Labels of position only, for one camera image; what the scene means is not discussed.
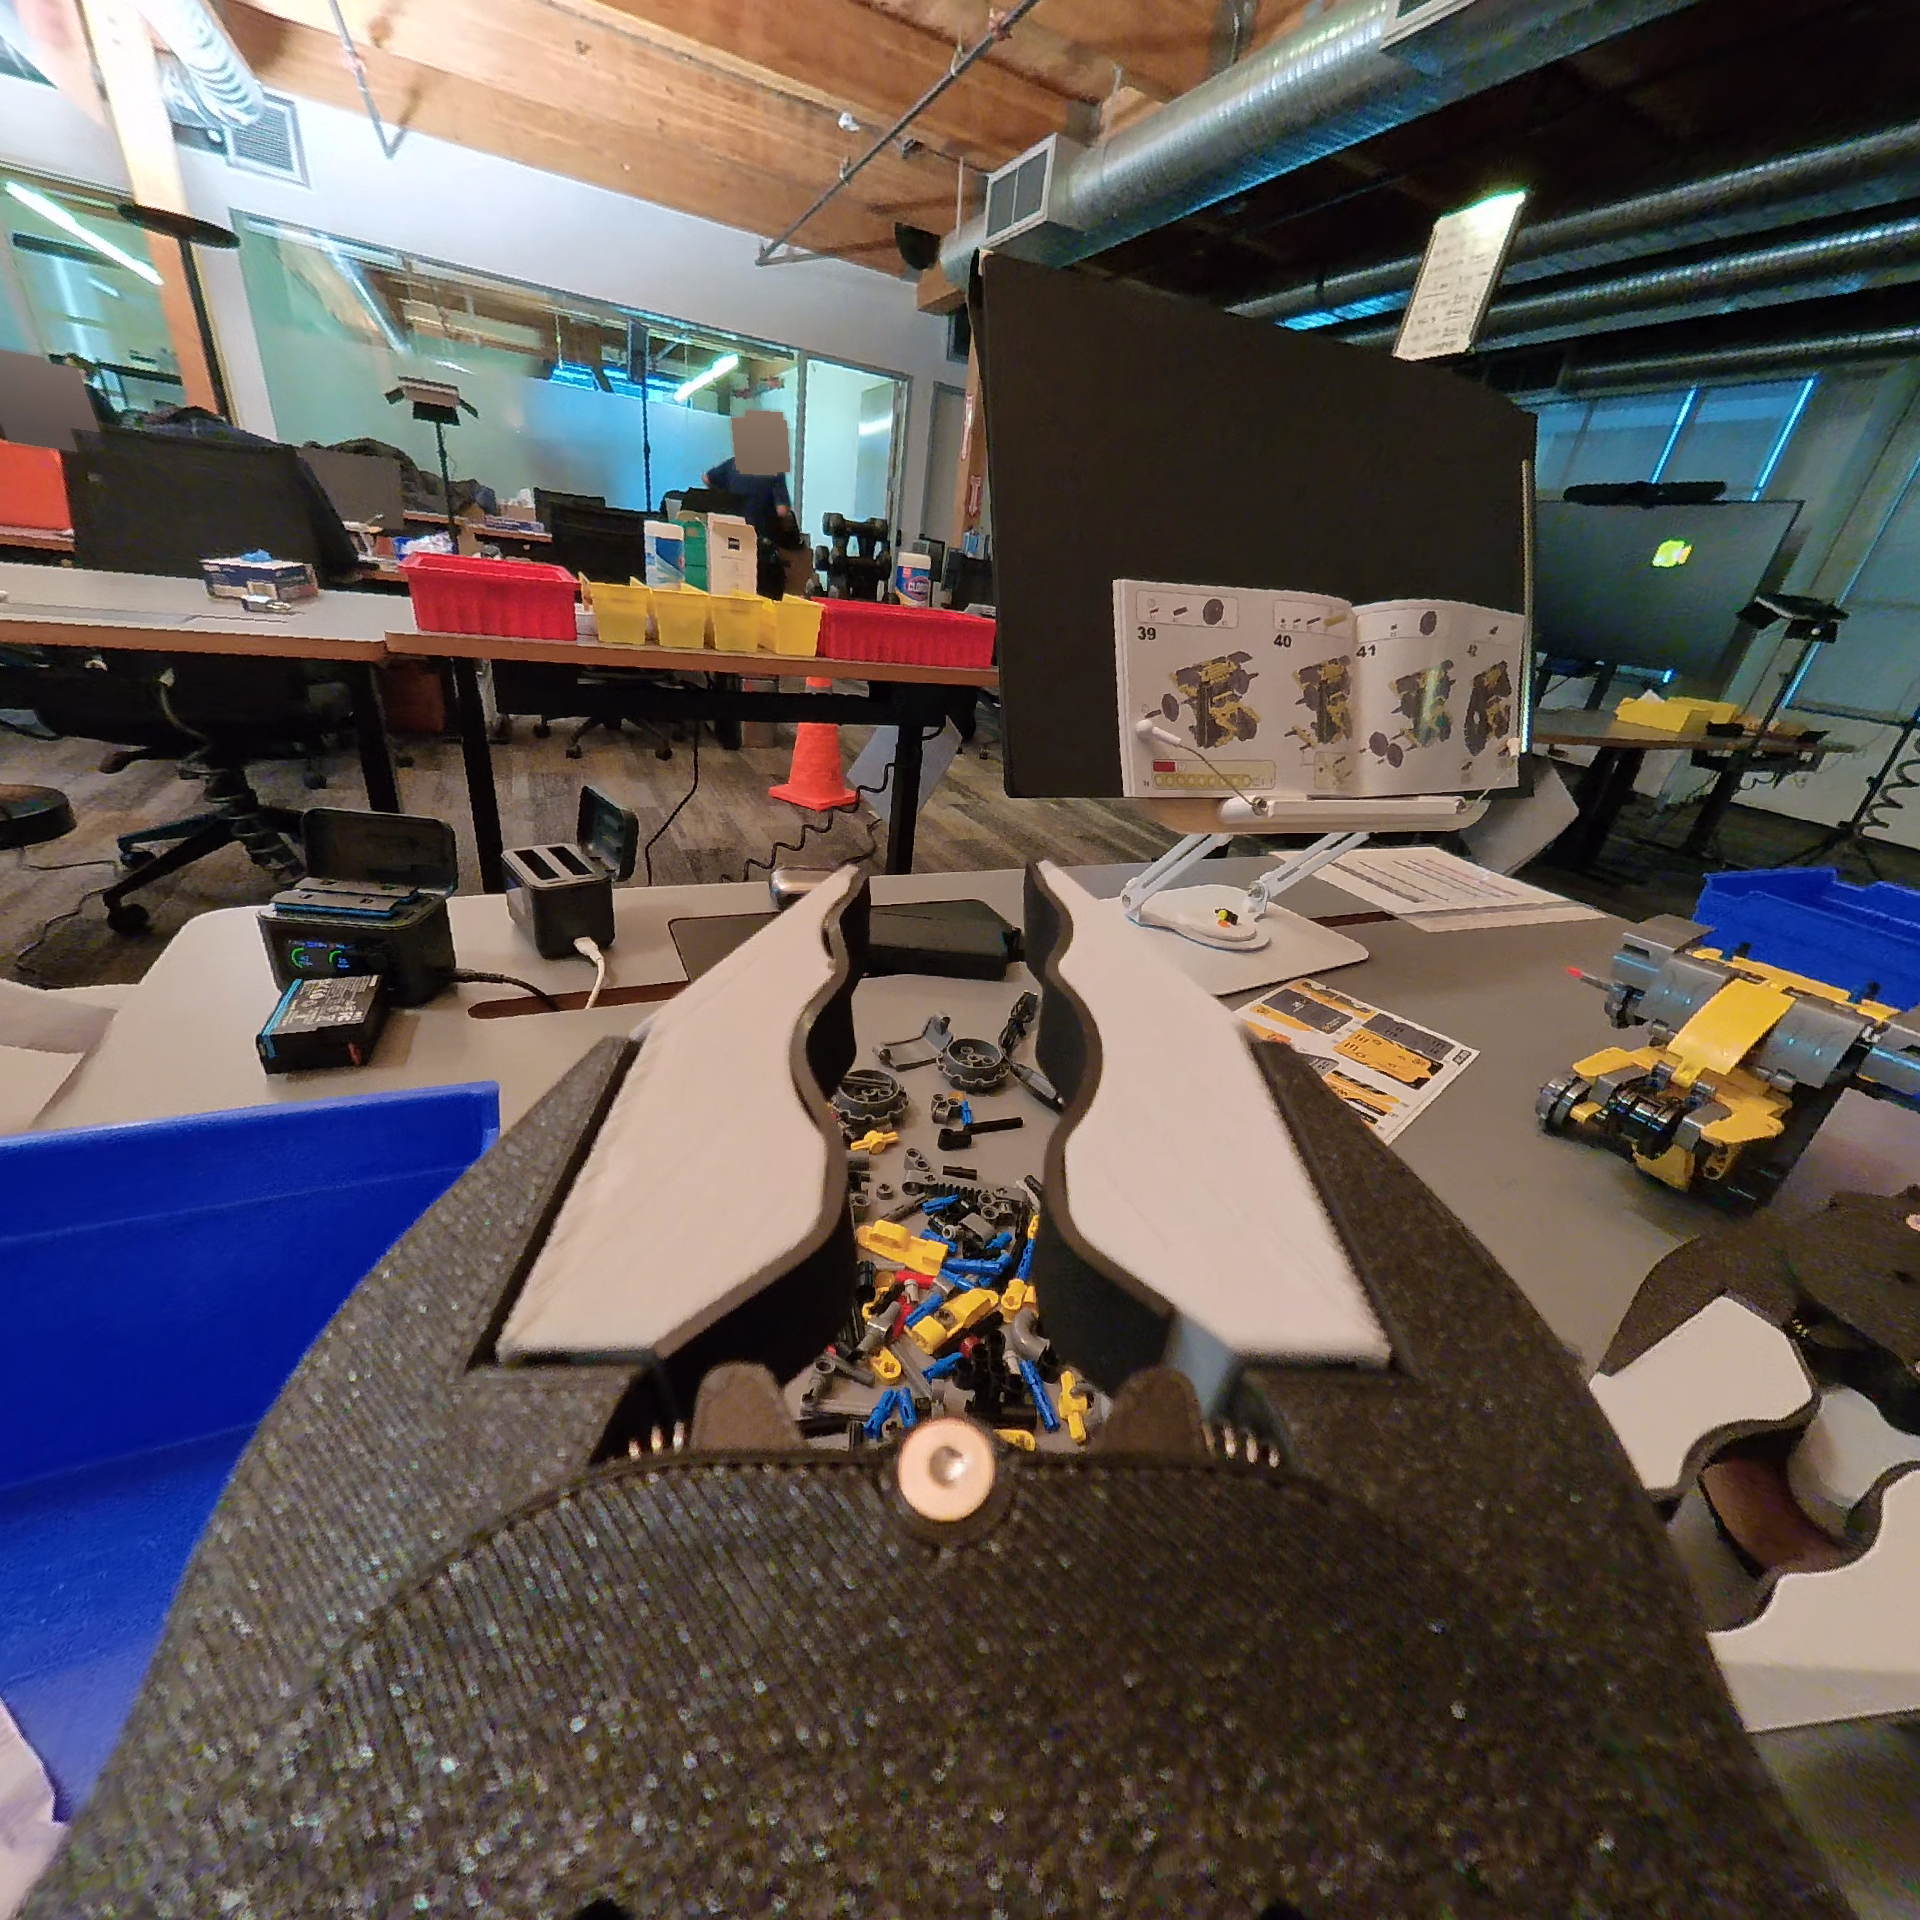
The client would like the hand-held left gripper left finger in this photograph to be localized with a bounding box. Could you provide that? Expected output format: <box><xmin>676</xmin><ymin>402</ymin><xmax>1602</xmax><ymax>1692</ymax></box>
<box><xmin>492</xmin><ymin>862</ymin><xmax>875</xmax><ymax>1443</ymax></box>

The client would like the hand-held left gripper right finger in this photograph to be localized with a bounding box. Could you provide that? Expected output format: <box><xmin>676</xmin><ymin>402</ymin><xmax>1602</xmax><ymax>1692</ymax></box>
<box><xmin>1023</xmin><ymin>859</ymin><xmax>1392</xmax><ymax>1427</ymax></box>

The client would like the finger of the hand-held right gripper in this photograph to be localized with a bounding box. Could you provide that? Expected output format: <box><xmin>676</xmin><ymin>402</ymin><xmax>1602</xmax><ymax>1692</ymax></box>
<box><xmin>1586</xmin><ymin>1294</ymin><xmax>1824</xmax><ymax>1504</ymax></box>
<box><xmin>1692</xmin><ymin>1463</ymin><xmax>1920</xmax><ymax>1738</ymax></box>

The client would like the pile of toy building pieces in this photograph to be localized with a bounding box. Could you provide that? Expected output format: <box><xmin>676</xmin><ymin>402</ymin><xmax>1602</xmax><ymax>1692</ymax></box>
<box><xmin>803</xmin><ymin>989</ymin><xmax>1112</xmax><ymax>1448</ymax></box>

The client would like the dark rectangular pad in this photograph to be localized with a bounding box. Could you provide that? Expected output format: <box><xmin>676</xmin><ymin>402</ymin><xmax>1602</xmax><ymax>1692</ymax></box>
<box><xmin>667</xmin><ymin>911</ymin><xmax>812</xmax><ymax>998</ymax></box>

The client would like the yellow black printed leaflet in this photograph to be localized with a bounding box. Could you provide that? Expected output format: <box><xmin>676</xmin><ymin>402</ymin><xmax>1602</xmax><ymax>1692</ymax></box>
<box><xmin>1231</xmin><ymin>979</ymin><xmax>1478</xmax><ymax>1146</ymax></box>

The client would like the yellow grey toy vehicle model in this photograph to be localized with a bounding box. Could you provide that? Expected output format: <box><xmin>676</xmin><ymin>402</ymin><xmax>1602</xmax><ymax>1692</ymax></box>
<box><xmin>1534</xmin><ymin>922</ymin><xmax>1920</xmax><ymax>1215</ymax></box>

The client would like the small black charger box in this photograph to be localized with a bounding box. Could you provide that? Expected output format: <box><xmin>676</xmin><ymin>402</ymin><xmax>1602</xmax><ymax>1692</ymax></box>
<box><xmin>503</xmin><ymin>787</ymin><xmax>642</xmax><ymax>962</ymax></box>

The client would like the black power adapter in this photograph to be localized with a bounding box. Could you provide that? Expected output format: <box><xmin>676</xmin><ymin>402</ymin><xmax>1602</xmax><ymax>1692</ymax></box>
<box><xmin>867</xmin><ymin>900</ymin><xmax>1026</xmax><ymax>981</ymax></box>

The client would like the small blue plastic bin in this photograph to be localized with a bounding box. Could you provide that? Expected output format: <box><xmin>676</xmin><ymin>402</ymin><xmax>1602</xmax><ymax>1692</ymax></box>
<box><xmin>1692</xmin><ymin>863</ymin><xmax>1920</xmax><ymax>1022</ymax></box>

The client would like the white book stand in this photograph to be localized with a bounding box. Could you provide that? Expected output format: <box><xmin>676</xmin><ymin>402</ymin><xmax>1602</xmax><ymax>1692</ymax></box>
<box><xmin>1118</xmin><ymin>787</ymin><xmax>1495</xmax><ymax>995</ymax></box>

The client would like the white paper sheet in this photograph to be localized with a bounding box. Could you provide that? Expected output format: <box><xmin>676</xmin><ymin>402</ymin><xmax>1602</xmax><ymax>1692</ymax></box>
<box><xmin>1311</xmin><ymin>844</ymin><xmax>1568</xmax><ymax>922</ymax></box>

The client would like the orange traffic cone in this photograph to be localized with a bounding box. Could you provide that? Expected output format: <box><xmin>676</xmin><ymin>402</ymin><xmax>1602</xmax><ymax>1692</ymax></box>
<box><xmin>768</xmin><ymin>723</ymin><xmax>864</xmax><ymax>812</ymax></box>

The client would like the black battery charging case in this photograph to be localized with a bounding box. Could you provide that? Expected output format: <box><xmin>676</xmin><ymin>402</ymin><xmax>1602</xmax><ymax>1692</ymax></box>
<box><xmin>259</xmin><ymin>810</ymin><xmax>460</xmax><ymax>1010</ymax></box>

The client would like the wooden edged table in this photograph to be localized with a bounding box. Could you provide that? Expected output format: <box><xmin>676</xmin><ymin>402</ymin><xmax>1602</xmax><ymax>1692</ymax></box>
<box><xmin>387</xmin><ymin>630</ymin><xmax>998</xmax><ymax>903</ymax></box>

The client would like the large blue plastic bin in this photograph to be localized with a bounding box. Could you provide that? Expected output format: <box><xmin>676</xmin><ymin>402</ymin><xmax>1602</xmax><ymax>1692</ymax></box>
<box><xmin>0</xmin><ymin>1078</ymin><xmax>504</xmax><ymax>1824</ymax></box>

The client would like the open instruction booklet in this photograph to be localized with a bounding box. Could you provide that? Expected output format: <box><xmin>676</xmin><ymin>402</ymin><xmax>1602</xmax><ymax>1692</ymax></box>
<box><xmin>1112</xmin><ymin>580</ymin><xmax>1531</xmax><ymax>797</ymax></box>

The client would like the red plastic bin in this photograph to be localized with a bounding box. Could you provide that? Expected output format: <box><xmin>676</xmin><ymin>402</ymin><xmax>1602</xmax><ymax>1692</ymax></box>
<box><xmin>815</xmin><ymin>599</ymin><xmax>998</xmax><ymax>669</ymax></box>
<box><xmin>403</xmin><ymin>550</ymin><xmax>586</xmax><ymax>640</ymax></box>

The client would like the wooden far desk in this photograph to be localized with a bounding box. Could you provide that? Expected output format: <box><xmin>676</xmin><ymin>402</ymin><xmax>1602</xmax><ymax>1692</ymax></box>
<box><xmin>1528</xmin><ymin>704</ymin><xmax>1862</xmax><ymax>856</ymax></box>

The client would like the black office chair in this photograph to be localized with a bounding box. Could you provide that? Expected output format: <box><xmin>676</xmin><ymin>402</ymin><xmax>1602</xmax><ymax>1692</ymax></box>
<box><xmin>95</xmin><ymin>660</ymin><xmax>367</xmax><ymax>933</ymax></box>

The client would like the dumbbell rack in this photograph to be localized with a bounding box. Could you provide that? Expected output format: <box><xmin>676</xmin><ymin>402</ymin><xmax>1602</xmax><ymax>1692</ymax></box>
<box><xmin>808</xmin><ymin>509</ymin><xmax>902</xmax><ymax>602</ymax></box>

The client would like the large dark display screen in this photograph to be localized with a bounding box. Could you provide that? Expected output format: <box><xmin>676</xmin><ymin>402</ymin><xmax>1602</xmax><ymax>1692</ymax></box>
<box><xmin>1534</xmin><ymin>495</ymin><xmax>1802</xmax><ymax>677</ymax></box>

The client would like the black panel board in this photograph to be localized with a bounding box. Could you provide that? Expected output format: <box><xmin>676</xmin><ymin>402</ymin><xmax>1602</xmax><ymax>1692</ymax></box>
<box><xmin>976</xmin><ymin>246</ymin><xmax>1538</xmax><ymax>805</ymax></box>

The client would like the grey office desk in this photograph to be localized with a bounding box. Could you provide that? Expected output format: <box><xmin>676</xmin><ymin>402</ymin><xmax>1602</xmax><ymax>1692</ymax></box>
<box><xmin>0</xmin><ymin>563</ymin><xmax>413</xmax><ymax>812</ymax></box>

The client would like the black music stand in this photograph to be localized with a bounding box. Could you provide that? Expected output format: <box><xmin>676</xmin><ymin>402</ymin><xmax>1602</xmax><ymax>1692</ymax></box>
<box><xmin>384</xmin><ymin>375</ymin><xmax>480</xmax><ymax>519</ymax></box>

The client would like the black computer monitor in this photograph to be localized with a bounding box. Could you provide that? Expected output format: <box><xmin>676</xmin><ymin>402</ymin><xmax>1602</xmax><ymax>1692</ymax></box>
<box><xmin>67</xmin><ymin>427</ymin><xmax>362</xmax><ymax>578</ymax></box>

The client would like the hanging white sign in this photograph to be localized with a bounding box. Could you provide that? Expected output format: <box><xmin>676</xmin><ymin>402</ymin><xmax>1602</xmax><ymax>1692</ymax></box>
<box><xmin>1392</xmin><ymin>189</ymin><xmax>1528</xmax><ymax>360</ymax></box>

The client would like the black floor lamp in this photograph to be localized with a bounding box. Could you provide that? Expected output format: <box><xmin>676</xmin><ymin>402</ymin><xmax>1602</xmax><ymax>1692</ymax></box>
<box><xmin>116</xmin><ymin>202</ymin><xmax>243</xmax><ymax>437</ymax></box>

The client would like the black camera battery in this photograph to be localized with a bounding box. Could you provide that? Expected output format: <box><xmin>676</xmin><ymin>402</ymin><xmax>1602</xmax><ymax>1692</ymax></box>
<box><xmin>255</xmin><ymin>971</ymin><xmax>394</xmax><ymax>1075</ymax></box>

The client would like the black camera tripod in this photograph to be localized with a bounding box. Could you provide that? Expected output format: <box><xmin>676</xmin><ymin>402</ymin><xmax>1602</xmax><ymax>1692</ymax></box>
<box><xmin>1687</xmin><ymin>592</ymin><xmax>1854</xmax><ymax>863</ymax></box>

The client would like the white duct vent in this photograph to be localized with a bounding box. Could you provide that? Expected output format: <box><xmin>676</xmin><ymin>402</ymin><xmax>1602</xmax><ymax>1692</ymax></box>
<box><xmin>983</xmin><ymin>135</ymin><xmax>1068</xmax><ymax>248</ymax></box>

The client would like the silver air duct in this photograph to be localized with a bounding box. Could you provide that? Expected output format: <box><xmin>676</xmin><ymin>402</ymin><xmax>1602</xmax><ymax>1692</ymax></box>
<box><xmin>938</xmin><ymin>0</ymin><xmax>1412</xmax><ymax>301</ymax></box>

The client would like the white wall vent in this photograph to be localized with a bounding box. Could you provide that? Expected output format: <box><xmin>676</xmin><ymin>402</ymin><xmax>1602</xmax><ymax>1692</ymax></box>
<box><xmin>172</xmin><ymin>88</ymin><xmax>308</xmax><ymax>189</ymax></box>

